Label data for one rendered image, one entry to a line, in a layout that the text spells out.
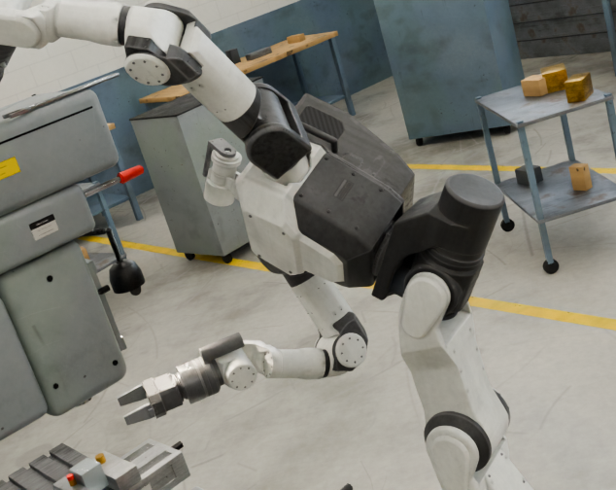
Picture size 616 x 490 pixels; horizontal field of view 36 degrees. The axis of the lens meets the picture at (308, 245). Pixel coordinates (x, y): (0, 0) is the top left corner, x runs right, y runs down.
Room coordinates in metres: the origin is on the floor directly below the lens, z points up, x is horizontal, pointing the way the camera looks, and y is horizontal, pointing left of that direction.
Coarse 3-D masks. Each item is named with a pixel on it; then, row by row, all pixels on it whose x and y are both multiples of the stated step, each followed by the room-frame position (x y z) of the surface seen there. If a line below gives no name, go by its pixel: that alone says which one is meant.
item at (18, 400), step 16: (0, 304) 1.68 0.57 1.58; (0, 320) 1.67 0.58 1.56; (0, 336) 1.67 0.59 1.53; (16, 336) 1.69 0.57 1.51; (0, 352) 1.66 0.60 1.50; (16, 352) 1.68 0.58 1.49; (0, 368) 1.65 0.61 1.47; (16, 368) 1.67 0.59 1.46; (0, 384) 1.65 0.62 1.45; (16, 384) 1.66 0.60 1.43; (32, 384) 1.68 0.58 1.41; (0, 400) 1.64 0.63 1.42; (16, 400) 1.66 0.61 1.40; (32, 400) 1.67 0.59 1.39; (0, 416) 1.63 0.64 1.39; (16, 416) 1.65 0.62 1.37; (32, 416) 1.67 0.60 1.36; (0, 432) 1.63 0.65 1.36
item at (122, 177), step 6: (132, 168) 1.90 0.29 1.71; (138, 168) 1.90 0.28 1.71; (120, 174) 1.88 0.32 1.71; (126, 174) 1.88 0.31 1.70; (132, 174) 1.89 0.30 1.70; (138, 174) 1.90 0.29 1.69; (114, 180) 1.87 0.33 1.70; (120, 180) 1.88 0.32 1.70; (126, 180) 1.88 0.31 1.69; (96, 186) 1.85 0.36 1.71; (102, 186) 1.85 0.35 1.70; (108, 186) 1.86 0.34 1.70; (84, 192) 1.83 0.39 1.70; (90, 192) 1.84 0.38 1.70
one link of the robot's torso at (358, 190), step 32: (320, 128) 1.90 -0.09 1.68; (352, 128) 1.89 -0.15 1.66; (320, 160) 1.81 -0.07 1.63; (352, 160) 1.83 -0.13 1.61; (384, 160) 1.82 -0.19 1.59; (256, 192) 1.78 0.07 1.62; (288, 192) 1.75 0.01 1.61; (320, 192) 1.76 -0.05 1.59; (352, 192) 1.76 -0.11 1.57; (384, 192) 1.76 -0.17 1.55; (256, 224) 1.80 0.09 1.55; (288, 224) 1.74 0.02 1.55; (320, 224) 1.73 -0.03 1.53; (352, 224) 1.72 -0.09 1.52; (384, 224) 1.73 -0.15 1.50; (288, 256) 1.81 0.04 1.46; (320, 256) 1.75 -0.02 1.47; (352, 256) 1.71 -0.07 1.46
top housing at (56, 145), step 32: (32, 96) 2.03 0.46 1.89; (96, 96) 1.87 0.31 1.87; (0, 128) 1.75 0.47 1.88; (32, 128) 1.78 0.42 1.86; (64, 128) 1.81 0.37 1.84; (96, 128) 1.85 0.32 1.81; (0, 160) 1.73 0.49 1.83; (32, 160) 1.76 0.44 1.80; (64, 160) 1.80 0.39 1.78; (96, 160) 1.83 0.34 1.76; (0, 192) 1.72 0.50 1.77; (32, 192) 1.75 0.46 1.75
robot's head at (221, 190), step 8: (216, 168) 1.94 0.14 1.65; (224, 168) 1.93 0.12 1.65; (232, 168) 1.93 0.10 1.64; (208, 176) 1.96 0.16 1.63; (216, 176) 1.94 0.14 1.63; (224, 176) 1.93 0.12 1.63; (232, 176) 1.94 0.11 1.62; (208, 184) 1.95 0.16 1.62; (216, 184) 1.94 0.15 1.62; (224, 184) 1.94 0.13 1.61; (232, 184) 1.93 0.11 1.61; (208, 192) 1.95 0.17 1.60; (216, 192) 1.94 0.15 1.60; (224, 192) 1.94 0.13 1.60; (232, 192) 1.93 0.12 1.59; (208, 200) 1.96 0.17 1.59; (216, 200) 1.95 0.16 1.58; (224, 200) 1.95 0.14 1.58; (232, 200) 1.96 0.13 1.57
